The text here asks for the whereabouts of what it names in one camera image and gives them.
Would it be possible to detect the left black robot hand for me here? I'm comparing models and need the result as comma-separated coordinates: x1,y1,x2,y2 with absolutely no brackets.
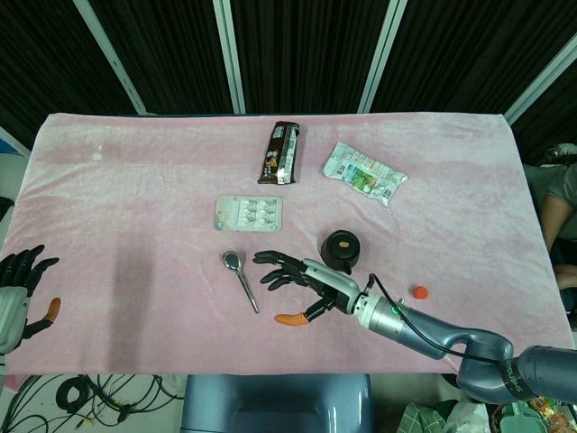
0,244,61,355

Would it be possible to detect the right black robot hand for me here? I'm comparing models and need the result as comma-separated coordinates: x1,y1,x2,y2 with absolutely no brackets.
252,250,363,327

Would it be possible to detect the black teapot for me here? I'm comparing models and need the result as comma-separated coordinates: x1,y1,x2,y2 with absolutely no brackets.
320,229,362,276

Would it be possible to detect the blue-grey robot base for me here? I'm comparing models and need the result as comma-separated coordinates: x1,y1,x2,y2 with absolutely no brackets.
181,373,376,433

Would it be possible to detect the metal spoon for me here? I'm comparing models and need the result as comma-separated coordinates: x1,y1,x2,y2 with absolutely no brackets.
221,250,261,315

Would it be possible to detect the blister pack card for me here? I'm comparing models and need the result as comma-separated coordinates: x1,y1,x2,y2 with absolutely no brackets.
212,194,285,233

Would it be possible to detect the white crumpled snack packet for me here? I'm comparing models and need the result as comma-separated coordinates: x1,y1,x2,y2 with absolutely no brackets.
322,141,409,208

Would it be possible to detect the brown snack wrapper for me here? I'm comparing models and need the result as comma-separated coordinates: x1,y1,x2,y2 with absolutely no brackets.
257,120,302,186

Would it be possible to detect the green checkered cloth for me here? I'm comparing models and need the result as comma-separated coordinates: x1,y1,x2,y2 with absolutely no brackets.
396,400,448,433

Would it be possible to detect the white plastic bag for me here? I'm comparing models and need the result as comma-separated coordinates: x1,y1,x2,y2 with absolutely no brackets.
444,398,491,433

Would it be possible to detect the pink tablecloth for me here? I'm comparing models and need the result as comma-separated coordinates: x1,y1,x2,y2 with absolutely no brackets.
0,111,572,376

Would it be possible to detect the mint green plastic item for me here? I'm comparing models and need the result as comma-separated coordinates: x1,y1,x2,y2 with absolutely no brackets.
499,402,544,433

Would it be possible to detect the seated person in grey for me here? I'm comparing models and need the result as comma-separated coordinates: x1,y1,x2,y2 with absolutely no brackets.
524,162,577,313

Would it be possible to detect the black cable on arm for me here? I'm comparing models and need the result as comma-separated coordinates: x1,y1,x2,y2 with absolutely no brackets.
365,272,513,364

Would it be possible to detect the coiled black cable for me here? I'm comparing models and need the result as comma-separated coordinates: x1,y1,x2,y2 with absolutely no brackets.
55,380,90,414

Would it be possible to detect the black floor cable bundle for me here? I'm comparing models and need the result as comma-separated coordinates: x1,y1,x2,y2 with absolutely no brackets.
0,373,187,433

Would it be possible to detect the white and blue partition post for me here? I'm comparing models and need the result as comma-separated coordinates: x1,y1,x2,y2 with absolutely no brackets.
0,125,32,159

